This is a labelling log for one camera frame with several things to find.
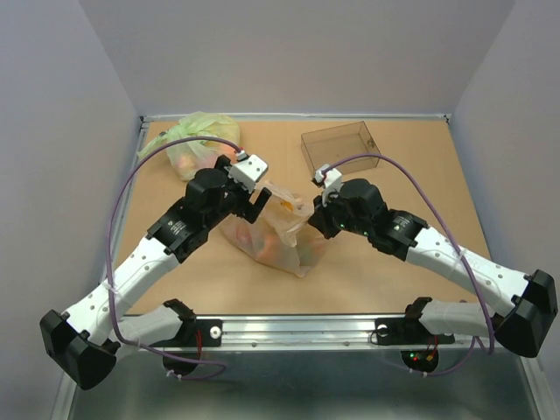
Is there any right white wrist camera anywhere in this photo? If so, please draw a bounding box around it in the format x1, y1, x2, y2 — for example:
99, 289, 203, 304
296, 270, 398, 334
311, 164, 343, 207

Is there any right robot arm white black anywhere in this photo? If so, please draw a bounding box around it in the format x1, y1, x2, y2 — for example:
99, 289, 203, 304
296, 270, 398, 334
308, 171, 558, 358

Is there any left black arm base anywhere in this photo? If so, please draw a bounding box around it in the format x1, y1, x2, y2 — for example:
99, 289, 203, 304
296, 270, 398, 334
157, 318, 223, 360

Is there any green plastic bag with fruit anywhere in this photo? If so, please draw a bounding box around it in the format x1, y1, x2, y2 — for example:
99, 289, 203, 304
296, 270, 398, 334
137, 112, 241, 181

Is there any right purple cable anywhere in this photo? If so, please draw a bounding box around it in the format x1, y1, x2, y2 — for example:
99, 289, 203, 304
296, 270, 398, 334
325, 153, 496, 377

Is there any clear plastic box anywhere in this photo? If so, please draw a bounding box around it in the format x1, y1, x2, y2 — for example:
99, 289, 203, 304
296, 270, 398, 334
301, 121, 380, 176

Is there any orange translucent plastic bag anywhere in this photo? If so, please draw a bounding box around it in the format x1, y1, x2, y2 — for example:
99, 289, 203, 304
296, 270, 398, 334
220, 181, 327, 277

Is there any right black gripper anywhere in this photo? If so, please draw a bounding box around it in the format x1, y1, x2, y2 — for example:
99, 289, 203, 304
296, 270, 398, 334
306, 186, 372, 240

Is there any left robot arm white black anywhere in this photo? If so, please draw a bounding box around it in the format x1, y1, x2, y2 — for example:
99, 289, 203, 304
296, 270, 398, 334
39, 154, 271, 390

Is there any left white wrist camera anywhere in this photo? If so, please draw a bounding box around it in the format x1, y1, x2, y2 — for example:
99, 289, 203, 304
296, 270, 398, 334
228, 150, 269, 193

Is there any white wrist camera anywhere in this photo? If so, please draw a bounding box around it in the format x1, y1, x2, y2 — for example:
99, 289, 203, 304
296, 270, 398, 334
311, 164, 343, 207
228, 150, 269, 193

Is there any aluminium front rail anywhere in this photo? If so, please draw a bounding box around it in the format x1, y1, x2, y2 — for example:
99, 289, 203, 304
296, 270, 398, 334
117, 307, 470, 354

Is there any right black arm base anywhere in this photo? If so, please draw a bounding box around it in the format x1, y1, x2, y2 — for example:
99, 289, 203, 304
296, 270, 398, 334
369, 317, 455, 375

